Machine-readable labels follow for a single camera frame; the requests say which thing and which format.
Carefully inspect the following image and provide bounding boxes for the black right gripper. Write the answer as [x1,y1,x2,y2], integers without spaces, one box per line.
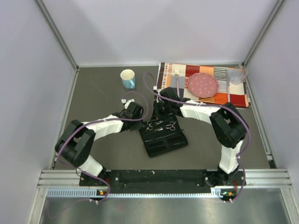
[151,100,171,121]

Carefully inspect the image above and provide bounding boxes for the silver thinning scissors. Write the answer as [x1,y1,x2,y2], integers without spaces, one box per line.
[145,120,163,132]

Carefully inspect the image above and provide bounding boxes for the silver straight scissors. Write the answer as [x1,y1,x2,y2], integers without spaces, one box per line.
[155,121,176,131]

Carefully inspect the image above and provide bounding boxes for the black zip tool case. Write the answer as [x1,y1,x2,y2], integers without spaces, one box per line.
[139,116,188,158]

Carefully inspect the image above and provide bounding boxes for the long black barber comb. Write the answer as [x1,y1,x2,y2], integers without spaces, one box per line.
[143,133,185,142]

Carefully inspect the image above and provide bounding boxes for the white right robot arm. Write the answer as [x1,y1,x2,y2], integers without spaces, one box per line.
[152,87,251,185]

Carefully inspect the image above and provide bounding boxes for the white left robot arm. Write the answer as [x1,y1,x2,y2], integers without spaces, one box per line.
[55,100,144,185]

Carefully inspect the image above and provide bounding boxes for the blue ceramic mug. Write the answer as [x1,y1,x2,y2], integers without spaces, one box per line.
[120,69,135,90]

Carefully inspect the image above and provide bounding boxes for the pink polka dot plate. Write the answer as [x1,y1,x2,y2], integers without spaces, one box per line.
[187,73,219,98]

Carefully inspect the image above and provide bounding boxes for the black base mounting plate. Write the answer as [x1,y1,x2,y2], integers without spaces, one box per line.
[78,169,246,194]

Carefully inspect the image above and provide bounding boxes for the colourful patterned placemat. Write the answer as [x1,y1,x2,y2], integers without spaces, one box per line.
[157,63,250,108]

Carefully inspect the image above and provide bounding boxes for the clear plastic cup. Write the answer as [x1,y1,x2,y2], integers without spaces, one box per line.
[228,65,248,85]

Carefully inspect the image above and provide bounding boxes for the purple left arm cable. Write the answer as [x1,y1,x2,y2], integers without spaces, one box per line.
[57,91,150,206]

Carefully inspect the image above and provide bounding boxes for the pink handled fork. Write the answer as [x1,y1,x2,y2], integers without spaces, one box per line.
[174,70,180,97]

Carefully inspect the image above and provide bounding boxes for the pink handled knife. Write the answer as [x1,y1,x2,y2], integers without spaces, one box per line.
[226,74,231,102]

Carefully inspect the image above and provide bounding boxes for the grey slotted cable duct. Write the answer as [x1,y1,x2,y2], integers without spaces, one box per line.
[47,188,223,198]

